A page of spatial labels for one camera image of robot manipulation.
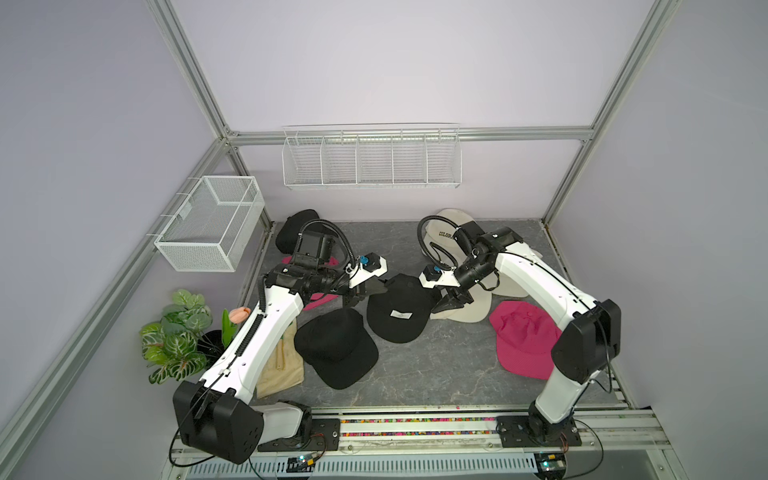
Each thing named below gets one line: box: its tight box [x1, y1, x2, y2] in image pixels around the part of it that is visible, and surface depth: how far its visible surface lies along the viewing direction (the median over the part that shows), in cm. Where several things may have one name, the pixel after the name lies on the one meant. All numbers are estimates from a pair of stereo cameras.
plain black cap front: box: [294, 308, 379, 390], surface depth 86 cm
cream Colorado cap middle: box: [430, 268, 511, 323], surface depth 94 cm
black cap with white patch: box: [367, 273, 441, 343], surface depth 73 cm
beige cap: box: [256, 320, 305, 399], surface depth 85 cm
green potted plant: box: [140, 289, 224, 385], surface depth 65 cm
